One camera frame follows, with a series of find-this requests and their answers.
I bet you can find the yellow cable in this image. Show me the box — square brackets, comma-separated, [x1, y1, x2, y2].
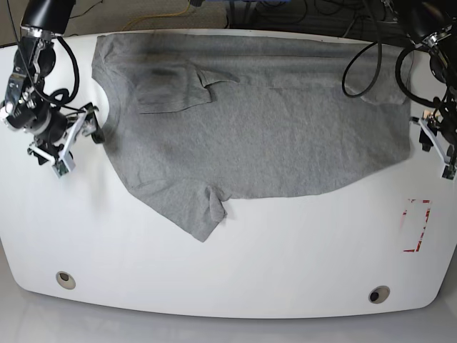
[123, 0, 192, 31]

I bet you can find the table grommet hole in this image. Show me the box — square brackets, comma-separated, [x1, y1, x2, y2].
[368, 286, 390, 304]
[56, 272, 76, 290]

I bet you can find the left table grommet hole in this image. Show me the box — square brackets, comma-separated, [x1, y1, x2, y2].
[56, 272, 76, 290]

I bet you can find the grey t-shirt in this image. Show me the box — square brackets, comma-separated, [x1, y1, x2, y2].
[92, 33, 411, 242]

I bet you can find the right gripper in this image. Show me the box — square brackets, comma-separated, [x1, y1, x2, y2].
[34, 114, 105, 152]

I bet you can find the red tape marking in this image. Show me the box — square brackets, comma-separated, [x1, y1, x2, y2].
[398, 199, 432, 253]

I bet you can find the right table grommet hole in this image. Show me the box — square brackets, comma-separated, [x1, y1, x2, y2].
[368, 286, 390, 304]

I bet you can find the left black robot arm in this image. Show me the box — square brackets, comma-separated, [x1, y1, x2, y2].
[92, 1, 456, 159]

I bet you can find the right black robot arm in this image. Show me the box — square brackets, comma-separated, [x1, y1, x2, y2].
[2, 1, 80, 147]

